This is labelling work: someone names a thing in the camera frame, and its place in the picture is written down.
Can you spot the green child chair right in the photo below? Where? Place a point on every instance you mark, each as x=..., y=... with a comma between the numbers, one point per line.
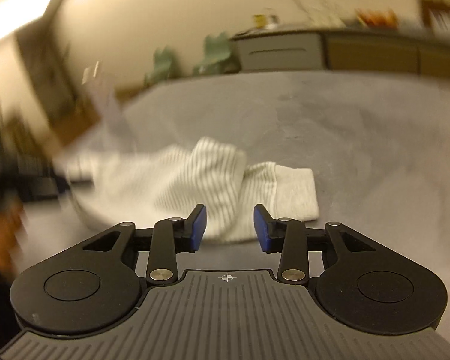
x=219, y=57

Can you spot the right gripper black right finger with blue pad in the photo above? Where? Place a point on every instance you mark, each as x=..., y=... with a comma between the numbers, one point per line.
x=352, y=278

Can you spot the white striped knit garment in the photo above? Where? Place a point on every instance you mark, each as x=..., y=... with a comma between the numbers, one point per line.
x=145, y=188

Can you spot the red fruit bowl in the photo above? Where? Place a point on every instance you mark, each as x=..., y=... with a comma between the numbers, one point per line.
x=378, y=19

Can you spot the brown framed board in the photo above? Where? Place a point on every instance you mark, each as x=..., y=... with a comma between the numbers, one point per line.
x=435, y=15

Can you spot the grey brown sideboard cabinet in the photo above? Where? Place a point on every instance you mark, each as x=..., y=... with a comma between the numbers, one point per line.
x=344, y=49

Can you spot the green child chair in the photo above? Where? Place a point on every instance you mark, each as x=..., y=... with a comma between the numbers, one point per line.
x=165, y=67
x=219, y=57

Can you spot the person's hand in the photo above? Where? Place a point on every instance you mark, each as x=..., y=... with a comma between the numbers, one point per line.
x=10, y=224

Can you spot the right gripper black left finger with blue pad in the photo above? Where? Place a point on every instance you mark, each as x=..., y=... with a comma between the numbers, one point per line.
x=95, y=284

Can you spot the yellow jar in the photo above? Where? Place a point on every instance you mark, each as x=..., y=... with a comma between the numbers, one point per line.
x=259, y=21

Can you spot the green child chair left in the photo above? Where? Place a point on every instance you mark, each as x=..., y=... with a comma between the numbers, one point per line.
x=165, y=67

